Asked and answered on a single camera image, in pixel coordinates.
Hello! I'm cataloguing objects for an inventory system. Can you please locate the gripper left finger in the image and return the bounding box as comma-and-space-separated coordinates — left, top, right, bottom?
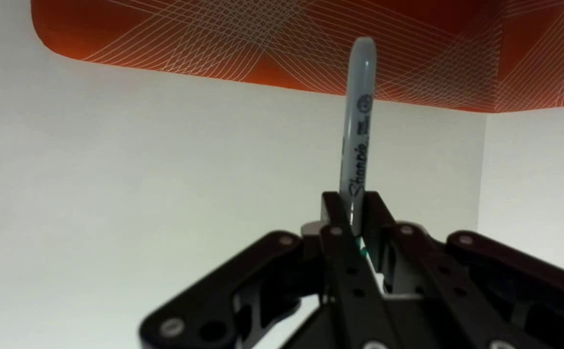
139, 191, 384, 349

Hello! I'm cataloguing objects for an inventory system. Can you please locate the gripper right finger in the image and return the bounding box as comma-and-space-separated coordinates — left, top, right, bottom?
362, 191, 564, 349

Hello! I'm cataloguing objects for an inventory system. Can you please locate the grey marker pen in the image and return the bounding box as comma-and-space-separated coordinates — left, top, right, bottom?
339, 37, 378, 260

